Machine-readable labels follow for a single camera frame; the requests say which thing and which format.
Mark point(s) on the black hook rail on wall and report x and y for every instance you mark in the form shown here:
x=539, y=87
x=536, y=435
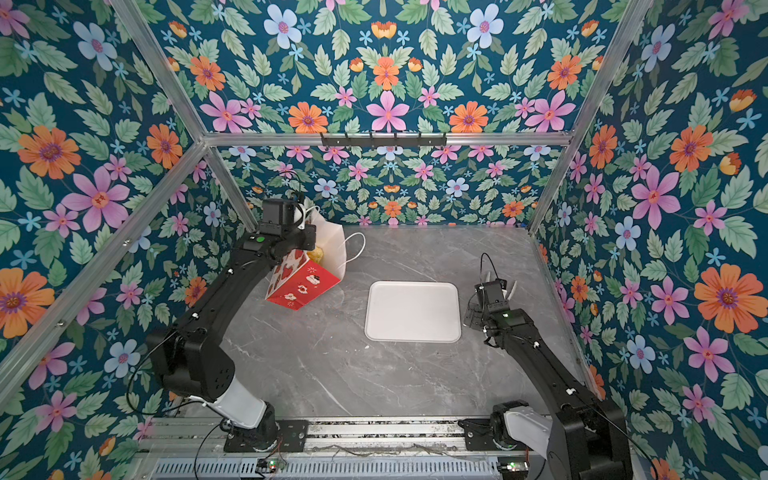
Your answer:
x=371, y=140

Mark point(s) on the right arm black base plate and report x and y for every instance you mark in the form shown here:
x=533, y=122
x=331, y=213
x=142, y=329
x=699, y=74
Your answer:
x=478, y=436

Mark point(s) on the red white paper bag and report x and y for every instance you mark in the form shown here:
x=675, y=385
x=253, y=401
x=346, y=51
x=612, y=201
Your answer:
x=298, y=281

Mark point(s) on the white perforated cable duct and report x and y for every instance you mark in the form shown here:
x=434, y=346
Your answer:
x=327, y=468

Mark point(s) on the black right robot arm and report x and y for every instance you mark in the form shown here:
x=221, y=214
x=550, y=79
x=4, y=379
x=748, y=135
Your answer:
x=581, y=436

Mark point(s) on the aluminium frame bar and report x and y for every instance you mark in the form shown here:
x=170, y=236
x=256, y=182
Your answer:
x=285, y=140
x=22, y=360

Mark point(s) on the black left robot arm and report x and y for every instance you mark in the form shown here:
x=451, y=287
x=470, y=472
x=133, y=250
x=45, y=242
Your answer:
x=187, y=358

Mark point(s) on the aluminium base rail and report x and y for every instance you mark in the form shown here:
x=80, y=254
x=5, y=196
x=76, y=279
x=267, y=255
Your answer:
x=355, y=436

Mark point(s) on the aluminium frame left bar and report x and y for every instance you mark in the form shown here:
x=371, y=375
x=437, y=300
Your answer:
x=22, y=360

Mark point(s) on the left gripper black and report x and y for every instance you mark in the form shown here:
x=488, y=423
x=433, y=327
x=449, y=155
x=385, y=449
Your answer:
x=308, y=241

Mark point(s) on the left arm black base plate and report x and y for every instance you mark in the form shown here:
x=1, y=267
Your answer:
x=288, y=436

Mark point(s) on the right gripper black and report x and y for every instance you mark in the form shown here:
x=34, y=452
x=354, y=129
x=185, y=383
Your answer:
x=473, y=315

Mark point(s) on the white rectangular tray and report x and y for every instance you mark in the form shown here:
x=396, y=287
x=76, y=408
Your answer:
x=413, y=312

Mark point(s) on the aluminium frame corner post right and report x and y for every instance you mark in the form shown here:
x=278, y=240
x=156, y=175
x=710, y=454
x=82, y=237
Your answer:
x=629, y=25

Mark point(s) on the aluminium frame corner post left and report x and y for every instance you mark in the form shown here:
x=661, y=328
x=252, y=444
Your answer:
x=139, y=30

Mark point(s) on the aluminium frame corner post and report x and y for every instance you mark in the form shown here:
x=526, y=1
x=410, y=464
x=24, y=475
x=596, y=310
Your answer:
x=629, y=25
x=139, y=30

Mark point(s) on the aluminium frame back bar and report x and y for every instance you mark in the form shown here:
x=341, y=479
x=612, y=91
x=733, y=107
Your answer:
x=285, y=140

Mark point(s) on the yellow fake croissant bread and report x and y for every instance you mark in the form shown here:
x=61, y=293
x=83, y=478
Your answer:
x=316, y=255

